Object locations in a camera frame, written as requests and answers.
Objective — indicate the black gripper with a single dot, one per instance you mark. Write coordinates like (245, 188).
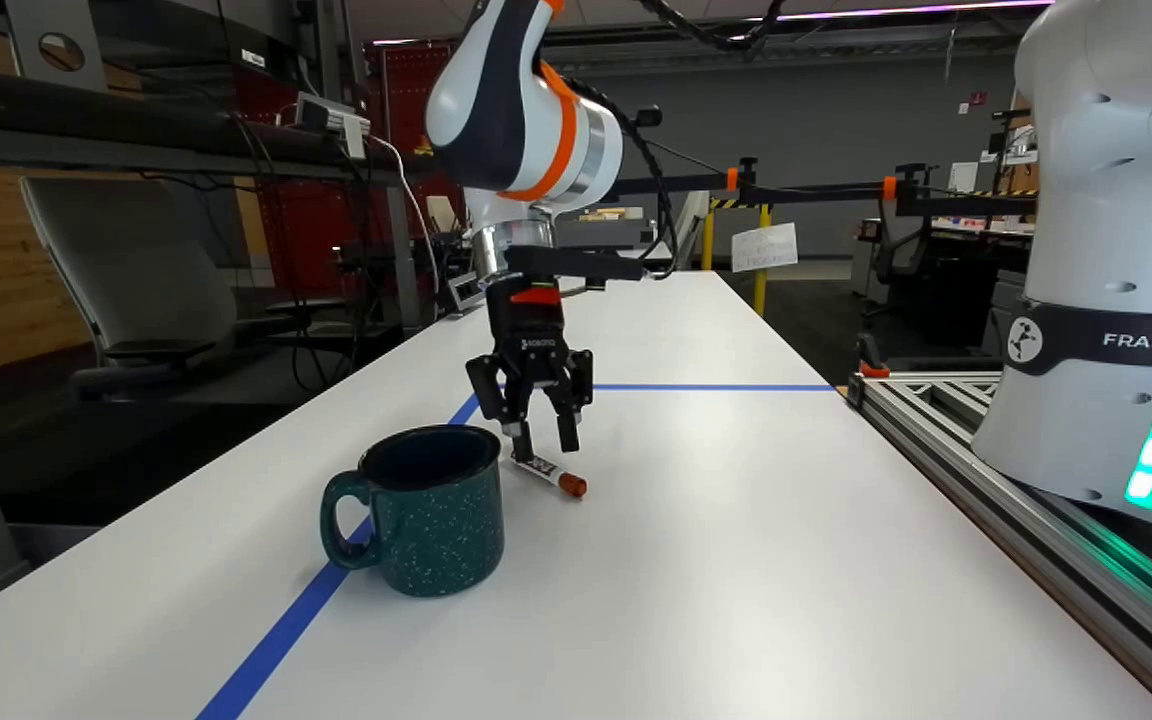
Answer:
(530, 352)

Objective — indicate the red marker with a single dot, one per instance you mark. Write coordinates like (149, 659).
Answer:
(558, 477)

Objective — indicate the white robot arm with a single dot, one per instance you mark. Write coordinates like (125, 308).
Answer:
(1075, 402)

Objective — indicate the dark green speckled mug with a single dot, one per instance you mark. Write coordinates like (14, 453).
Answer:
(423, 511)

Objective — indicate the white paper sign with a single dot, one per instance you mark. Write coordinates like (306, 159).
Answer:
(762, 248)

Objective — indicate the white power strip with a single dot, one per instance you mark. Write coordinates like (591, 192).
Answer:
(334, 117)

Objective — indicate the blue tape line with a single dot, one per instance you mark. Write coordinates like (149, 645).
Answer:
(241, 687)

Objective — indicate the grey office chair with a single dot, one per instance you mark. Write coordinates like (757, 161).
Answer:
(143, 278)

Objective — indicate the black camera arm with clamps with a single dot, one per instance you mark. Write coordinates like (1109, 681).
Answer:
(911, 188)

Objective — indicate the aluminium mounting rail frame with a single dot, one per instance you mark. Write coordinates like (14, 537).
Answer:
(1098, 566)

